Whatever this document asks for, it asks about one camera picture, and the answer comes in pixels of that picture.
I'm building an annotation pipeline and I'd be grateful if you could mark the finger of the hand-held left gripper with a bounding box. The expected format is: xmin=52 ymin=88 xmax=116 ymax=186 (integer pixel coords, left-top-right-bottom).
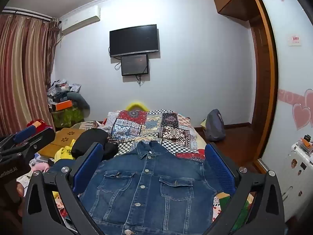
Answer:
xmin=23 ymin=128 xmax=56 ymax=163
xmin=0 ymin=126 xmax=38 ymax=150

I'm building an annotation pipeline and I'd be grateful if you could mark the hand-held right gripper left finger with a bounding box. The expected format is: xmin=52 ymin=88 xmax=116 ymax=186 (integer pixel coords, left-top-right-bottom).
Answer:
xmin=22 ymin=142 xmax=105 ymax=235

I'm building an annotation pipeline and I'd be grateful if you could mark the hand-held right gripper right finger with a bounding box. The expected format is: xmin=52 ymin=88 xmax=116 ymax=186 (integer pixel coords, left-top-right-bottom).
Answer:
xmin=204 ymin=142 xmax=285 ymax=235

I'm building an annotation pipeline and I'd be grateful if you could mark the blue denim jacket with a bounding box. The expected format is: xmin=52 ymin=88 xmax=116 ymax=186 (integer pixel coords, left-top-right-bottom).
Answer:
xmin=79 ymin=141 xmax=222 ymax=235

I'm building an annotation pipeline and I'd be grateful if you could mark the person's left hand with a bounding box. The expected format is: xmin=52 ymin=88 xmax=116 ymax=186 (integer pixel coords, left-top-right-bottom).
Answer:
xmin=15 ymin=181 xmax=26 ymax=216

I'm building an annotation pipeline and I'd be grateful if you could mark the red cloth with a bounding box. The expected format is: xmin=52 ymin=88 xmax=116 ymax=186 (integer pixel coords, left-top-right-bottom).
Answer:
xmin=26 ymin=119 xmax=54 ymax=131

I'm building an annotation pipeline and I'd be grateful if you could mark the wooden stool with flower cutouts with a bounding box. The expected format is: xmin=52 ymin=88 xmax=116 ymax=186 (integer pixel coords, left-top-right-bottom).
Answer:
xmin=39 ymin=127 xmax=86 ymax=157

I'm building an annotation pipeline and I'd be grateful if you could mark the yellow cloth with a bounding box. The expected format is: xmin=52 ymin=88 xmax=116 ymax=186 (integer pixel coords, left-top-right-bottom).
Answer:
xmin=54 ymin=139 xmax=76 ymax=163

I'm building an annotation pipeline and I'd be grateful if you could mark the black cloth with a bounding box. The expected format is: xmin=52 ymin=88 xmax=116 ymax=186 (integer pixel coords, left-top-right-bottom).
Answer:
xmin=70 ymin=128 xmax=119 ymax=161

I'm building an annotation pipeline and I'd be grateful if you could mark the pink plush toy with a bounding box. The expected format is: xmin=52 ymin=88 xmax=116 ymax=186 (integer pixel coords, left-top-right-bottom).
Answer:
xmin=31 ymin=160 xmax=50 ymax=173

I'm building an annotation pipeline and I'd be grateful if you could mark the green printed bag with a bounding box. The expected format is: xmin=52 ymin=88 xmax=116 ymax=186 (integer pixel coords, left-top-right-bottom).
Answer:
xmin=52 ymin=108 xmax=88 ymax=128

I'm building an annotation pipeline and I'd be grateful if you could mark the orange box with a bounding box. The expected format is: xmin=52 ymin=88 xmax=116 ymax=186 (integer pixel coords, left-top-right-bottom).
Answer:
xmin=55 ymin=100 xmax=73 ymax=111

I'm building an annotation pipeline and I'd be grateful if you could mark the grey backpack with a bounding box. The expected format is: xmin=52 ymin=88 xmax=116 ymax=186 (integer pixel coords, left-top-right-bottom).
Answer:
xmin=204 ymin=109 xmax=226 ymax=142

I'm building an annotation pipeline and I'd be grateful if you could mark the pile of clutter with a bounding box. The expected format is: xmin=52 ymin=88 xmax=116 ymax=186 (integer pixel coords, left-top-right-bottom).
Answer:
xmin=46 ymin=79 xmax=90 ymax=114

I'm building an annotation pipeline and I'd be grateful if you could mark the striped red curtain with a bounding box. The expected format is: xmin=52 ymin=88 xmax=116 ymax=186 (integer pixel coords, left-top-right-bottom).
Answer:
xmin=0 ymin=13 xmax=60 ymax=136

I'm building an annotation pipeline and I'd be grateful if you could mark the patchwork printed blanket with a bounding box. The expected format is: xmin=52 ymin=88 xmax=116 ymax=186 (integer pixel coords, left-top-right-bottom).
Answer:
xmin=99 ymin=109 xmax=207 ymax=161

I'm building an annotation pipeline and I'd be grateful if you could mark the yellow curved headboard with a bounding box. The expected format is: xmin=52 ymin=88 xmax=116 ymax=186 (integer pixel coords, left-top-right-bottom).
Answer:
xmin=126 ymin=100 xmax=150 ymax=112

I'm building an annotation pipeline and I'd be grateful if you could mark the brown wooden door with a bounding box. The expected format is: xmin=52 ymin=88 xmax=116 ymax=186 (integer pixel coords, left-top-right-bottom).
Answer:
xmin=212 ymin=0 xmax=279 ymax=174

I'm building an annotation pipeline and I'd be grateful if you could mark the white sliding door with hearts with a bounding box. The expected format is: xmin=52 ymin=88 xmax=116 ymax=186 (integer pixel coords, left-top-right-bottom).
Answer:
xmin=255 ymin=0 xmax=313 ymax=167

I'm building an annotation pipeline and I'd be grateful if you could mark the curtain rod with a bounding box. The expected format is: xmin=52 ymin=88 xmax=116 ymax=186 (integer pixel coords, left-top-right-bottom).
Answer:
xmin=2 ymin=7 xmax=60 ymax=24

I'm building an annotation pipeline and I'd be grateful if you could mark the white air conditioner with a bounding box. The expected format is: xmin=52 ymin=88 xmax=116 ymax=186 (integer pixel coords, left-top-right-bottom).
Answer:
xmin=59 ymin=5 xmax=101 ymax=35

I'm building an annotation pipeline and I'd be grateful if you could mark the red and white door sticker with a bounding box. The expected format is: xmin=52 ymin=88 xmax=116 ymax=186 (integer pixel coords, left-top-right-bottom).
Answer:
xmin=288 ymin=35 xmax=302 ymax=46

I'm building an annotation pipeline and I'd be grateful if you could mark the small black wall monitor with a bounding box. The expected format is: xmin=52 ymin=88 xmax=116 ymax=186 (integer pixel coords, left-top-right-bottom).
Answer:
xmin=121 ymin=54 xmax=149 ymax=76

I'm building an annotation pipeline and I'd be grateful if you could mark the large black wall television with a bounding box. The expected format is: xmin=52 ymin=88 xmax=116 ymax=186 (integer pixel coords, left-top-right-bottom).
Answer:
xmin=109 ymin=24 xmax=158 ymax=58

